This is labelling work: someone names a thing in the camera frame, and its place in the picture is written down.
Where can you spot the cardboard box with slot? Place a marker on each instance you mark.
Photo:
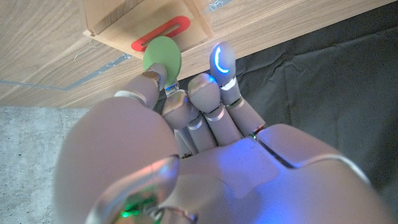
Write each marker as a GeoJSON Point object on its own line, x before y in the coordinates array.
{"type": "Point", "coordinates": [136, 21]}

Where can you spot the black backdrop curtain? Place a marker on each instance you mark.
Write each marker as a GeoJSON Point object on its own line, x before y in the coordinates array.
{"type": "Point", "coordinates": [326, 93]}

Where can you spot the green round coin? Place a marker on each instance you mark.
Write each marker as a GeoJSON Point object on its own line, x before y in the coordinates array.
{"type": "Point", "coordinates": [163, 53]}

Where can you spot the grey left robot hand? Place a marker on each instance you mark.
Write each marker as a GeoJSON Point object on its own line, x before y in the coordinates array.
{"type": "Point", "coordinates": [217, 177]}

